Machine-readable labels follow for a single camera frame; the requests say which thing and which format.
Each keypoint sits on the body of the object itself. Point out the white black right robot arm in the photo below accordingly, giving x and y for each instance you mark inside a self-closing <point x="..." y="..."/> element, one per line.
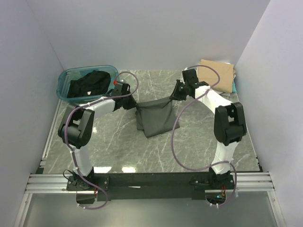
<point x="229" y="124"/>

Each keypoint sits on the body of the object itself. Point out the teal plastic bin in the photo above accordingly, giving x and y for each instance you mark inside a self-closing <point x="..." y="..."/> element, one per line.
<point x="77" y="73"/>

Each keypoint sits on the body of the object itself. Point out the black t-shirt in bin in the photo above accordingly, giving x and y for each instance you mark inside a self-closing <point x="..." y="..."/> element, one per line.
<point x="92" y="84"/>

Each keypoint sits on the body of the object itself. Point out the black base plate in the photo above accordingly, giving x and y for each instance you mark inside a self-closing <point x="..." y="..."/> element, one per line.
<point x="123" y="186"/>

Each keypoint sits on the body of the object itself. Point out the grey t-shirt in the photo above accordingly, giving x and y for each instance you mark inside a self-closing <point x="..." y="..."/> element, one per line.
<point x="155" y="117"/>

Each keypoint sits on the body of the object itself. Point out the folded white black t-shirt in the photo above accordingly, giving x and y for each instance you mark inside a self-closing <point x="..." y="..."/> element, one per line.
<point x="229" y="94"/>

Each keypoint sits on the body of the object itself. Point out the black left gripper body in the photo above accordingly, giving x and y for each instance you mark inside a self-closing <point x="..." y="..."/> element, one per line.
<point x="128" y="102"/>

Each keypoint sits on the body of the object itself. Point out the aluminium rail frame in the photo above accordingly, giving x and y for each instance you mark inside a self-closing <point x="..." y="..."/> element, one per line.
<point x="116" y="146"/>

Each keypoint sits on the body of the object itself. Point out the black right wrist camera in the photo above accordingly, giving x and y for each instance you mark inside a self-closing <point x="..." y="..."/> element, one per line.
<point x="190" y="76"/>

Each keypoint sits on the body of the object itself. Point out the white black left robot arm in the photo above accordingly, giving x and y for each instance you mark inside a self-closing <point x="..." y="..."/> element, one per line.
<point x="76" y="127"/>

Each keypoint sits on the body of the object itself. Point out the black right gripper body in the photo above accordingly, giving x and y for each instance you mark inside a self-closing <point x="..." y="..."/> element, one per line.
<point x="180" y="92"/>

